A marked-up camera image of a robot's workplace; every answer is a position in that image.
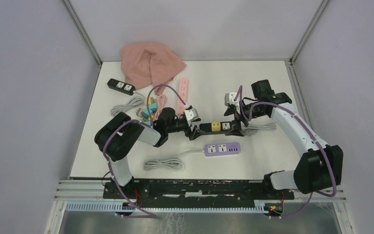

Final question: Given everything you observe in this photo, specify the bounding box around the black power strip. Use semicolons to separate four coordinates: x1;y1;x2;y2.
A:
199;121;232;135
107;78;136;96

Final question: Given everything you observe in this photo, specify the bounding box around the purple power strip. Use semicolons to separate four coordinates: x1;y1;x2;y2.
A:
203;142;241;157

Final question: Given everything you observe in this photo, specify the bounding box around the teal adapter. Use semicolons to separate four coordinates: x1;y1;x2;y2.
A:
149;103;158;113
141;108;152;118

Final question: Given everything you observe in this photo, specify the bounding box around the pink power strip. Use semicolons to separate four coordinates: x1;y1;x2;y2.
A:
175;78;189;116

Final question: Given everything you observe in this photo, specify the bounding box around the yellow plug adapter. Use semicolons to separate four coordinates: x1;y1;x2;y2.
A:
145;97;154;106

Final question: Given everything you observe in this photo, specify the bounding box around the pink plug adapter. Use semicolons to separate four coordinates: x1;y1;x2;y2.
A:
136;108;143;117

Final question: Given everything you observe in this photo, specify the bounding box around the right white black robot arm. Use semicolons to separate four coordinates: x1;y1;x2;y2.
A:
224;79;343;199

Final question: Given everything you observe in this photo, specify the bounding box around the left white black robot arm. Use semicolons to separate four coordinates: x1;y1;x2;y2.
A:
94;106;201;198

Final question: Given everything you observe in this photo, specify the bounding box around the pink cloth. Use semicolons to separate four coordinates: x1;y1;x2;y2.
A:
120;42;187;90

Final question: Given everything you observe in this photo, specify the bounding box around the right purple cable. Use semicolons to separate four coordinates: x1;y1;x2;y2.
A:
233;85;337;219

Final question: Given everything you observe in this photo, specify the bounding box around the purple cable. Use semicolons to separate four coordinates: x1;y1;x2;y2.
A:
233;85;337;219
102;84;189;219

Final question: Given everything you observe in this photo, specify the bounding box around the grey cable at right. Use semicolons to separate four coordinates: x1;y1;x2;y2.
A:
143;148;206;171

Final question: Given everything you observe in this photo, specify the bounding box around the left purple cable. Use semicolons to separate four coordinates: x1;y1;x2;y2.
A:
102;84;189;219

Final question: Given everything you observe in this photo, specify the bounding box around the grey power strip cable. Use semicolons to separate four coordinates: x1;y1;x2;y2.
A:
110;91;146;118

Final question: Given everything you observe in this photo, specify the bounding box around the white cable duct rail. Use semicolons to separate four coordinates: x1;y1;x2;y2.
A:
66;201;268;214

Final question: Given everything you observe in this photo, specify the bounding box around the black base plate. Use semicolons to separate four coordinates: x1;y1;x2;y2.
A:
103;178;295;208

